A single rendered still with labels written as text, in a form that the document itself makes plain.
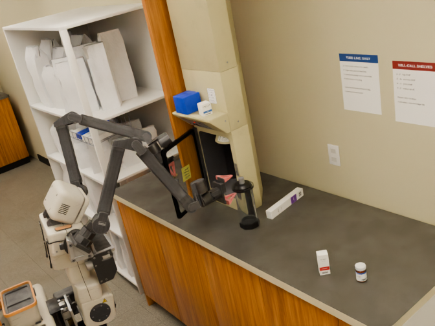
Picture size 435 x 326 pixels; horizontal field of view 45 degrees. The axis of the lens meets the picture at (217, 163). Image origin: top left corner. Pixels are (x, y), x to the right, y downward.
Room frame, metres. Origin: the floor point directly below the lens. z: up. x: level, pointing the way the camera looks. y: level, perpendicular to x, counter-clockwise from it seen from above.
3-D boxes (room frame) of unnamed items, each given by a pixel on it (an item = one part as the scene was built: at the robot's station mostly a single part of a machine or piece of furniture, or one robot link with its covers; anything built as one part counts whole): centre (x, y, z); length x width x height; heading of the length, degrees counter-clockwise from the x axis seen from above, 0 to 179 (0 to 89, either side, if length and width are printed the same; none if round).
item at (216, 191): (2.21, 0.04, 1.20); 0.07 x 0.07 x 0.10; 34
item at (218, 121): (2.51, 0.04, 1.46); 0.32 x 0.11 x 0.10; 35
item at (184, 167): (2.53, 0.18, 1.19); 0.30 x 0.01 x 0.40; 146
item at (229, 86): (2.61, -0.11, 1.33); 0.32 x 0.25 x 0.77; 35
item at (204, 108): (2.46, 0.01, 1.54); 0.05 x 0.05 x 0.06; 25
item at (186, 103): (2.58, 0.09, 1.56); 0.10 x 0.10 x 0.09; 35
